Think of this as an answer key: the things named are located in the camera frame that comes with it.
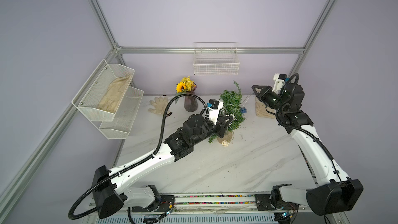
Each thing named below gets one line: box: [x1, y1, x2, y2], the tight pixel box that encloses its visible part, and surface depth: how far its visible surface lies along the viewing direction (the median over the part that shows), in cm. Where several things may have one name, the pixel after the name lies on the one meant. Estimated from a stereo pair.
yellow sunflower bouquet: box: [175, 76, 196, 105], surface depth 95 cm
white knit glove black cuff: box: [147, 96, 173, 117], surface depth 116 cm
